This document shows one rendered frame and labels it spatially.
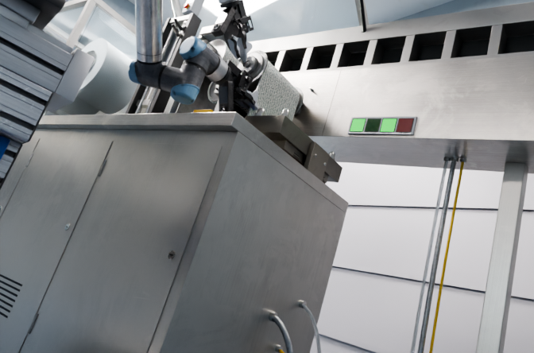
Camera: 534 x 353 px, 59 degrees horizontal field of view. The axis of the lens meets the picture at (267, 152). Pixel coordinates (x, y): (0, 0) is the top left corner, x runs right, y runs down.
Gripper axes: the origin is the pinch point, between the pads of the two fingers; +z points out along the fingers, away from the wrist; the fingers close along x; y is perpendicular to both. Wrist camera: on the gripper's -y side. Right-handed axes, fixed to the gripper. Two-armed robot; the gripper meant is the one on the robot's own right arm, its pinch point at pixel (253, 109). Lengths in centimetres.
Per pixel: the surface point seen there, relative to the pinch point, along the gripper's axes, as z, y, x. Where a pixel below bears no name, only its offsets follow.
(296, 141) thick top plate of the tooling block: 2.7, -10.7, -19.9
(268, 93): 4.3, 9.1, -0.3
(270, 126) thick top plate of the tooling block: -6.4, -10.0, -15.7
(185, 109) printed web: 1.6, 1.8, 38.1
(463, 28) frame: 31, 49, -55
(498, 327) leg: 46, -47, -76
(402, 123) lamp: 29, 10, -41
